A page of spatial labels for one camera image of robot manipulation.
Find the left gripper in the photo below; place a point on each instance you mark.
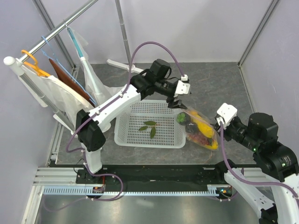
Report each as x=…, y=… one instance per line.
x=176, y=104

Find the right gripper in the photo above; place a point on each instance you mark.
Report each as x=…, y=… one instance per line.
x=225, y=130

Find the mangosteen with green calyx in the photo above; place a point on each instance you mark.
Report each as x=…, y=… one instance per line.
x=183, y=118

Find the yellow mango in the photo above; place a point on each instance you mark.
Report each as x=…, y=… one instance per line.
x=202, y=124
x=211, y=145

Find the dark mangosteen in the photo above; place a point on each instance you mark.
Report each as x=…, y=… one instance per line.
x=191, y=128

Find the clear zip top bag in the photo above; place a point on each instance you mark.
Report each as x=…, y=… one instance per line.
x=211, y=139

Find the purple grape bunch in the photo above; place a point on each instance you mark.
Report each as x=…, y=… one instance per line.
x=198, y=138

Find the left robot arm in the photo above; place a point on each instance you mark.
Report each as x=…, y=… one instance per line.
x=90, y=125

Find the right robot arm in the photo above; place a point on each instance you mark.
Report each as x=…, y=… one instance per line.
x=275, y=201

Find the white garment bag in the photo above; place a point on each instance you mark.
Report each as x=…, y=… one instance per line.
x=60, y=94

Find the loose green grape leaves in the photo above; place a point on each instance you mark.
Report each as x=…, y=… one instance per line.
x=151, y=125

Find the white plastic basket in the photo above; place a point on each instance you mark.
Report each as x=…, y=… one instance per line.
x=169, y=133

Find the rack pole with white foot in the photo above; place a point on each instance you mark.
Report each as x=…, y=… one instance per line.
x=125, y=41

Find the clear plastic garment cover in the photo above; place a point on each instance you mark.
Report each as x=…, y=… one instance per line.
x=103, y=92

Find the teal and white hanger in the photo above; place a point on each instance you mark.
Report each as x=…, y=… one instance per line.
x=83, y=57

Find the brown wooden hanger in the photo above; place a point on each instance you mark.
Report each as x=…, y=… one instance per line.
x=62, y=76

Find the orange hanger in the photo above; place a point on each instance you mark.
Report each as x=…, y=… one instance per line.
x=35, y=67

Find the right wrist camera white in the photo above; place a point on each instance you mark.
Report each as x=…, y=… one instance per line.
x=225, y=114

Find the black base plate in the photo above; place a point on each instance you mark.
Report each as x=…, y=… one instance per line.
x=156, y=177

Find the blue wire hanger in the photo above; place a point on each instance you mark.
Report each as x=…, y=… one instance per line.
x=55, y=59

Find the light blue cable duct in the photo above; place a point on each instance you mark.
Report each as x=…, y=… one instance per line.
x=93, y=191

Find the silver clothes rack rail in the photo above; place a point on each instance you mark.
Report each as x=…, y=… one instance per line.
x=55, y=30

